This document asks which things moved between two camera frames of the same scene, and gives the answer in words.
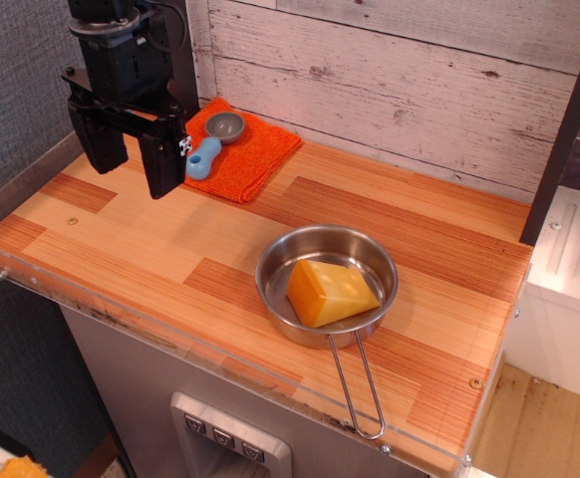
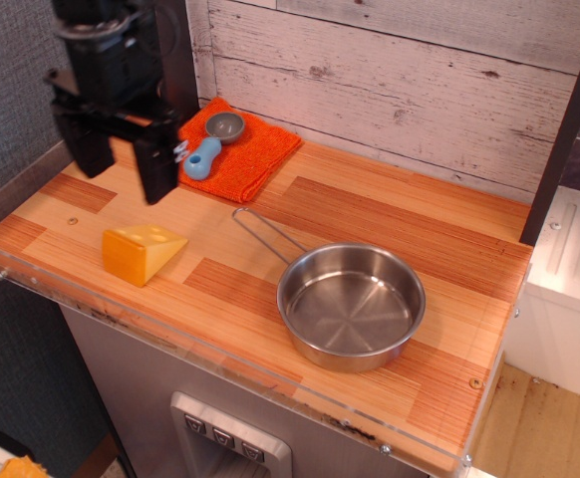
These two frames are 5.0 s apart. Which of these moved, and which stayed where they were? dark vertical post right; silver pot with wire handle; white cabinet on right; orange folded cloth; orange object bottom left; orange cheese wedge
Moved: silver pot with wire handle; orange cheese wedge
Stayed: orange folded cloth; orange object bottom left; dark vertical post right; white cabinet on right
